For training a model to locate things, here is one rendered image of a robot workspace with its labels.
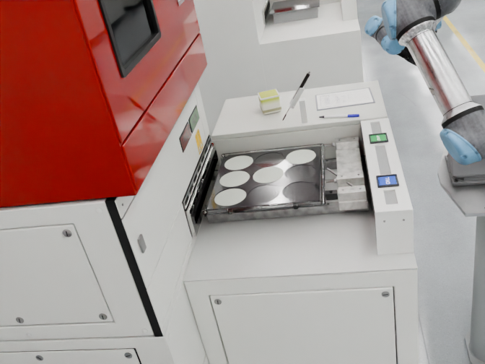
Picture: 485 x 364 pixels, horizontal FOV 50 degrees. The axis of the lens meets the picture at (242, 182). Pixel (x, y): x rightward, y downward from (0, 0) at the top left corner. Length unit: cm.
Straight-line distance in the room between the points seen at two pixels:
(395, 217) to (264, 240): 40
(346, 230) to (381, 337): 31
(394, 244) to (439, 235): 145
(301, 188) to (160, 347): 63
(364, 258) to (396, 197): 18
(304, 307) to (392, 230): 32
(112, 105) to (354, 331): 93
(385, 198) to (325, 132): 52
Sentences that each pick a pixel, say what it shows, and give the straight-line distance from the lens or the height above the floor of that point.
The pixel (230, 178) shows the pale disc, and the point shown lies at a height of 90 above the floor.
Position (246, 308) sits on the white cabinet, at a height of 71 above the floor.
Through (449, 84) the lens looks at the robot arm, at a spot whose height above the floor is 116.
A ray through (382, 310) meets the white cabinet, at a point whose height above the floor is 68.
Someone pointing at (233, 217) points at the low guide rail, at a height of 83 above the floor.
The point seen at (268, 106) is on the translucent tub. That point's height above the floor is 100.
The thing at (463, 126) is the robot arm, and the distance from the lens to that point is 153.
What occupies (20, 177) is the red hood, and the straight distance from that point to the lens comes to 118.
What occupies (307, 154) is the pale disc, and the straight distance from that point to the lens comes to 180.
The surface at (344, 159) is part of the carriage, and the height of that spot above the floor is 88.
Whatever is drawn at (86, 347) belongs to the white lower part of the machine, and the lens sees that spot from 147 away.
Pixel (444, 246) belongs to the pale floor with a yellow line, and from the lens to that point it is 281.
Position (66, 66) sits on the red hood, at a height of 151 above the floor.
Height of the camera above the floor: 174
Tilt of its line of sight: 30 degrees down
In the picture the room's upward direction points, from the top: 12 degrees counter-clockwise
